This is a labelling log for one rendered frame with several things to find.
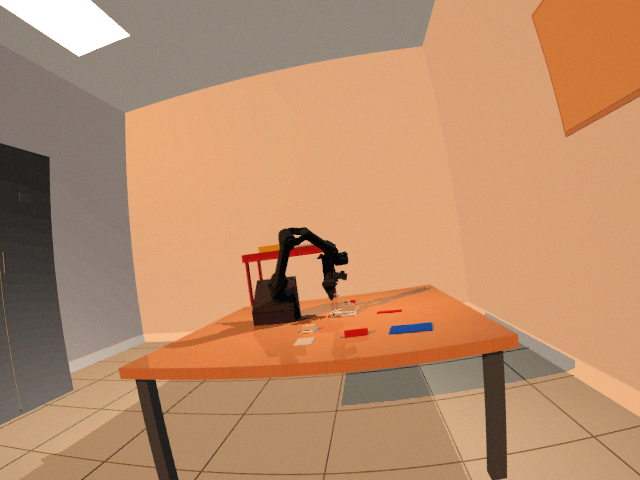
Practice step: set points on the blue flat rectangular plate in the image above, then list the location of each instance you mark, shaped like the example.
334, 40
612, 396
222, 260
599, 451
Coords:
413, 328

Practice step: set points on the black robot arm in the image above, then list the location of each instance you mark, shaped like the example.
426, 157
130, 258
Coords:
287, 241

